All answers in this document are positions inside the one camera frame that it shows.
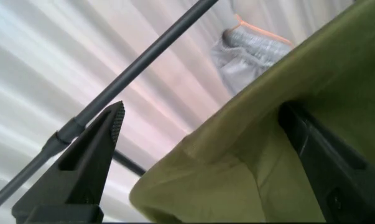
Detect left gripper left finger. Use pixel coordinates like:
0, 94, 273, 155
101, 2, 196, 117
11, 100, 126, 224

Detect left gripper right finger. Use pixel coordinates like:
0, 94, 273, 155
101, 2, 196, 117
277, 101, 375, 224

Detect green garment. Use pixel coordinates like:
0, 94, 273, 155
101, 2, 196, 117
129, 0, 375, 223

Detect pale grey shorts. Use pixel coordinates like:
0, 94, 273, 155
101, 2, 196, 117
210, 26, 294, 96

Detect pink clothes hanger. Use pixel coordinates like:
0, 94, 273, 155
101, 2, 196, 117
230, 14, 295, 47

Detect black clothes rack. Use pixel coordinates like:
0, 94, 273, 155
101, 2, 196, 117
0, 0, 221, 217

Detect white curtain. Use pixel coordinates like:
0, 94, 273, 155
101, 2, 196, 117
0, 0, 354, 223

